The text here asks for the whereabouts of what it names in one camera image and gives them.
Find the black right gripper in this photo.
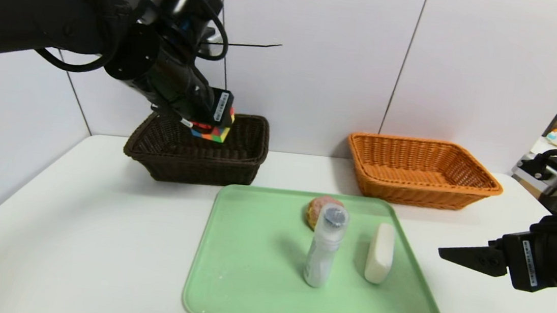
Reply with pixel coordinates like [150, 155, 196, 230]
[434, 220, 557, 295]

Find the white soap bar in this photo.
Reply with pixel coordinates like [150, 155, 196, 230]
[363, 221, 398, 286]

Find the white plastic bottle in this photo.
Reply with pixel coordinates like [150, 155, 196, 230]
[302, 201, 351, 291]

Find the pink topped round bun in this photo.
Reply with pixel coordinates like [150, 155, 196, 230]
[305, 195, 346, 233]

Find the colourful puzzle cube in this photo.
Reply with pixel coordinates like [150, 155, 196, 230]
[189, 105, 237, 145]

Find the orange wicker basket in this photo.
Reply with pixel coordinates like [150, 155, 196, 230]
[341, 131, 507, 215]

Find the dark brown wicker basket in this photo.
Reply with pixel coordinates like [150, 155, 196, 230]
[121, 103, 272, 191]

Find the light green plastic tray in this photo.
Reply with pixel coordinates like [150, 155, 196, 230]
[181, 180, 455, 313]

